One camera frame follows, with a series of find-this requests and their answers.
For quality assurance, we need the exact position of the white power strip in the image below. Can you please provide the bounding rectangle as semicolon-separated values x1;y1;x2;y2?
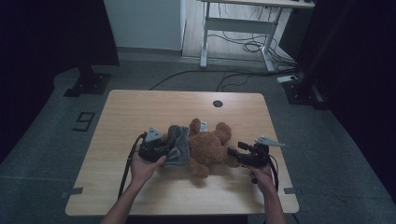
276;75;298;84

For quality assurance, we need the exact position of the black stand base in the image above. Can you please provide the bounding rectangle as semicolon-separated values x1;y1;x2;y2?
281;72;331;110
64;64;112;98

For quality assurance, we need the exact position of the person's right hand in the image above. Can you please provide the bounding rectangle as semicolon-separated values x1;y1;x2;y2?
245;162;277;194

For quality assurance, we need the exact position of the right hand-held gripper cable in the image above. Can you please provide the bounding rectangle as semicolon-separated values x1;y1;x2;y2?
268;153;280;192

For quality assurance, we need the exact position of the white desk frame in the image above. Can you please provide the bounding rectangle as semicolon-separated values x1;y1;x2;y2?
197;0;316;73

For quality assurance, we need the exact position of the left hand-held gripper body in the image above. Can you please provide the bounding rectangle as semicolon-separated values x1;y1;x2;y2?
137;126;176;163

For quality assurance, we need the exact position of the left hand-held gripper cable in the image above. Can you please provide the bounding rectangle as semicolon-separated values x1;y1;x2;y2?
117;132;148;200

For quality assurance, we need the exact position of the black tape floor mark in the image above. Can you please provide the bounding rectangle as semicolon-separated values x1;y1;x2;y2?
72;111;96;133

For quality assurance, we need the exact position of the long black floor cable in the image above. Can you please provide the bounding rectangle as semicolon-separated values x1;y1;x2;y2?
148;68;300;91

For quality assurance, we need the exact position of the tangle of black cables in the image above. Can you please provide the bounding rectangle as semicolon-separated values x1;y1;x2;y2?
207;3;297;68

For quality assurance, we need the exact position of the dark curtain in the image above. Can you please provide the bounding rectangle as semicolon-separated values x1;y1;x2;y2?
0;0;120;164
295;0;396;202

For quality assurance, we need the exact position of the person's left hand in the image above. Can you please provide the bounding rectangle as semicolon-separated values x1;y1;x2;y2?
129;151;167;189

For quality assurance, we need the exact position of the brown teddy bear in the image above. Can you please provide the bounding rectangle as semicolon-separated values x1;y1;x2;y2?
186;117;242;180

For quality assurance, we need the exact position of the hand-held gripper cable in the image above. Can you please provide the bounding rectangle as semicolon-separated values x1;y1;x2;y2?
268;153;280;192
117;132;148;200

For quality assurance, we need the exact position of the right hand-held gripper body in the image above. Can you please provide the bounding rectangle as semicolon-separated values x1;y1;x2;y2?
235;135;286;168

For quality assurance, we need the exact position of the grey fluffy garment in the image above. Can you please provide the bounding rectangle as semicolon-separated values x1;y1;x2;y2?
163;124;191;169

